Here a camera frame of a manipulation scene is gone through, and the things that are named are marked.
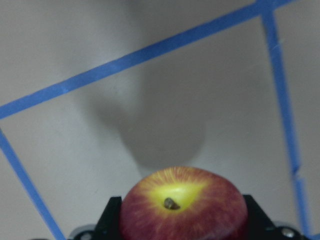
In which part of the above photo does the red yellow apple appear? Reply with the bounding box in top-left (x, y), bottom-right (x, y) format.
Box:
top-left (119, 166), bottom-right (249, 240)

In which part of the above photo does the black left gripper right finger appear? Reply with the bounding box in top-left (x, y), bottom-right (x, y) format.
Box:
top-left (243, 194), bottom-right (276, 240)

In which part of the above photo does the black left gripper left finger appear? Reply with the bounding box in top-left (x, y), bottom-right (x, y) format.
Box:
top-left (94, 196), bottom-right (122, 240)

